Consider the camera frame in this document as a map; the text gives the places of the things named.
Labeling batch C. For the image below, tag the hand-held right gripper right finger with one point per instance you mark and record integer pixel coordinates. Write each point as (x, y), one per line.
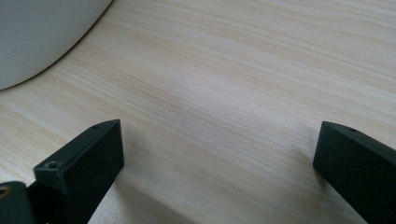
(361, 168)

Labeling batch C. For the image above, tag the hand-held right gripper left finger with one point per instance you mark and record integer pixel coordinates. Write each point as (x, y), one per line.
(84, 161)

